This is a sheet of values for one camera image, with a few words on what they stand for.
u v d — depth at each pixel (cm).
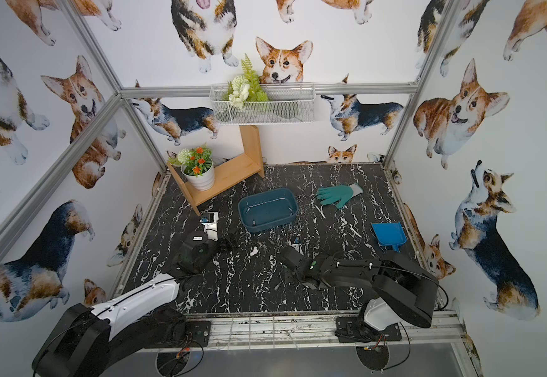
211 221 74
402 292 43
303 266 67
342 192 109
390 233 95
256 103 84
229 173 110
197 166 93
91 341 40
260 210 106
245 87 78
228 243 76
